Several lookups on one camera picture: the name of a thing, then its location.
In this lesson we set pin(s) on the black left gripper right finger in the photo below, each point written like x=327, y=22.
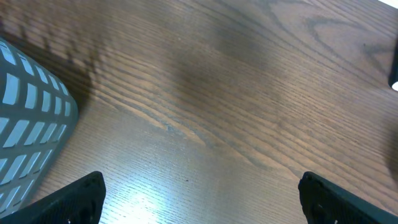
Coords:
x=325, y=202

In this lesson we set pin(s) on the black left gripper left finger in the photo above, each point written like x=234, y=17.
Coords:
x=79, y=202

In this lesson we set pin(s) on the white barcode scanner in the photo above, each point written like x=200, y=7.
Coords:
x=393, y=77

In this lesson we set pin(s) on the grey plastic mesh basket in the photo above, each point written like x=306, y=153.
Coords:
x=38, y=115

